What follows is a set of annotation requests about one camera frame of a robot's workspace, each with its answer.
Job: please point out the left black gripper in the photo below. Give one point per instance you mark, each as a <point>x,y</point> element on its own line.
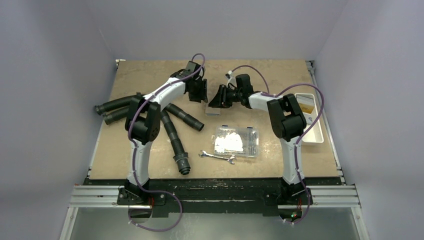
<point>202,95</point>

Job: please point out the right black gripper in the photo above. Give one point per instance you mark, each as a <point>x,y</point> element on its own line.
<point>224,96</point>

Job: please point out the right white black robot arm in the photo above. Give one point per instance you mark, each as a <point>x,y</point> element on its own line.
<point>287,122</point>

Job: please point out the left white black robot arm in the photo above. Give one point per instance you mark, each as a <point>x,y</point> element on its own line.
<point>144,118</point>

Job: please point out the stack of cards in tray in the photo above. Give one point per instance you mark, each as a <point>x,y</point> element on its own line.
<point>307,106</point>

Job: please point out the clear plastic screw box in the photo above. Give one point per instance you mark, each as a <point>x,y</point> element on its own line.
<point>237,141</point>

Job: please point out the silver open-end wrench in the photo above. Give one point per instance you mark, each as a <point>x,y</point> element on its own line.
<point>230,158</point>

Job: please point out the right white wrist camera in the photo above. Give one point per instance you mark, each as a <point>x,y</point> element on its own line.
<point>231,80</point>

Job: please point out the black corrugated hose short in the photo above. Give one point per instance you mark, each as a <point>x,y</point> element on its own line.
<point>188,119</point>

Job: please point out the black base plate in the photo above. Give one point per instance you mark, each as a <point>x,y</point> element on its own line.
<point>265,196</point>

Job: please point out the aluminium frame rail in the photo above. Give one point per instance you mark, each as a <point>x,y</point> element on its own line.
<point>334,195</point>

